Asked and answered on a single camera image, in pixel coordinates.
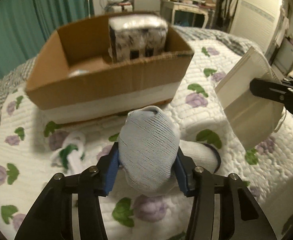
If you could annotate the white dressing table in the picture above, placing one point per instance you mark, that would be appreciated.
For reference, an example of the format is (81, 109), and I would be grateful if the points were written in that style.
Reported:
(169, 9)

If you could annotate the teal curtain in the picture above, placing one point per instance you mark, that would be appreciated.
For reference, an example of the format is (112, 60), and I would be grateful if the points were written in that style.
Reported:
(25, 26)

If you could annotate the white green yarn bundle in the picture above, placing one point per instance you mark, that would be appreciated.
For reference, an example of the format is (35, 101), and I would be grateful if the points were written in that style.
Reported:
(71, 154)

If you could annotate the grey mini fridge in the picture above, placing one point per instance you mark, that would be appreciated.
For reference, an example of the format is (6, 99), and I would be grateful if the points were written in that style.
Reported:
(147, 5)

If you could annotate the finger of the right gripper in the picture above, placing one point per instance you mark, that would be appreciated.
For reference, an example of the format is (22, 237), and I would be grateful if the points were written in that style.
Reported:
(271, 90)

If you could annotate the brown cardboard box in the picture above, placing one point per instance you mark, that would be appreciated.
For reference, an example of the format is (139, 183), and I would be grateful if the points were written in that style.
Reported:
(74, 78)

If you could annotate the white wardrobe door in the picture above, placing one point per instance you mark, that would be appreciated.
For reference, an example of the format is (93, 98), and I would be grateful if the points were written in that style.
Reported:
(257, 20)

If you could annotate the black white patterned tissue pack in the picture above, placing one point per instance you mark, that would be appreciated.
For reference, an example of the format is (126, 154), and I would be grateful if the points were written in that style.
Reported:
(137, 35)

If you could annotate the light blue sock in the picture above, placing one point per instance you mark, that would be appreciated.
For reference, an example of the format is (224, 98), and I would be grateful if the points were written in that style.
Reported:
(148, 144)

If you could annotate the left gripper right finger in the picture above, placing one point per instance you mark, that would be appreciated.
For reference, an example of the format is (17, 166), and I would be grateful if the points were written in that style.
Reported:
(183, 169)

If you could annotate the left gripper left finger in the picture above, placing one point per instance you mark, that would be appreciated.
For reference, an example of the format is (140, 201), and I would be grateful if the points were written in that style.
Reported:
(111, 170)

